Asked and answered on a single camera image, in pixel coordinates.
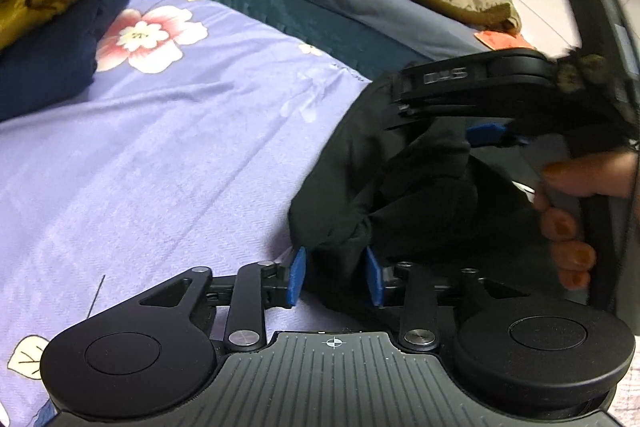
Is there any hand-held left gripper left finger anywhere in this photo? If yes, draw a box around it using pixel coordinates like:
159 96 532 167
140 245 309 354

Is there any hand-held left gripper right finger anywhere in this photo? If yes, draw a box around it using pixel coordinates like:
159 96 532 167
363 247 532 351

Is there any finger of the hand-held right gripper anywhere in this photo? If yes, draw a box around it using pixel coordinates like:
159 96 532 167
465 122 528 148

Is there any black jacket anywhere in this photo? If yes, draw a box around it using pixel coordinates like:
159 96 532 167
288 74 640 314

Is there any person's right hand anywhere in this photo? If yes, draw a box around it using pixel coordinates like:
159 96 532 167
532 151 640 292

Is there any orange paper card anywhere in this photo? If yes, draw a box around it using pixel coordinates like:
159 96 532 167
474 30 534 53

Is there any purple floral bed sheet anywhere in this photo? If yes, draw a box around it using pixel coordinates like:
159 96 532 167
0 0 374 427

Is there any navy folded garment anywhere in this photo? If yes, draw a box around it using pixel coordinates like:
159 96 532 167
0 0 136 124

